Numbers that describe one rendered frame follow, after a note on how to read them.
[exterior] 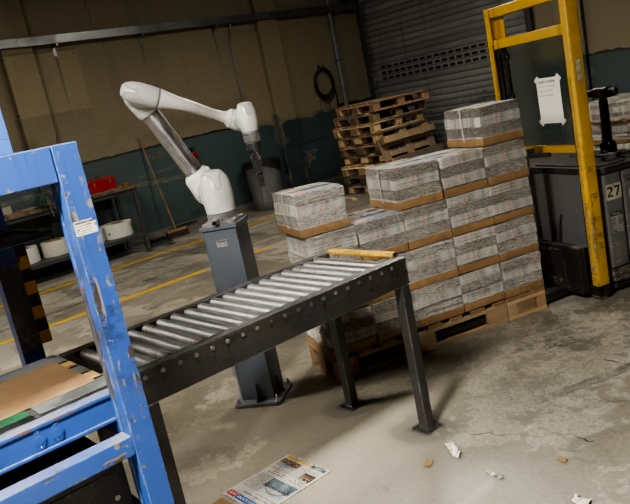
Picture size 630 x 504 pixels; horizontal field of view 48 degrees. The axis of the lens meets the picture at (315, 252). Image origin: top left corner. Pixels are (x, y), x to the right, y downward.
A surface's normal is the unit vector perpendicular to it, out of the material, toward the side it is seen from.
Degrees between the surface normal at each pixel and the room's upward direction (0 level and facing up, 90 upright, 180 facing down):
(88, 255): 90
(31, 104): 90
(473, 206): 89
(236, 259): 90
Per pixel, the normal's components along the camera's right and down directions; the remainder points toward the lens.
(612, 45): -0.75, 0.29
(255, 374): -0.22, 0.25
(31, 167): 0.64, 0.04
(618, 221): 0.37, 0.12
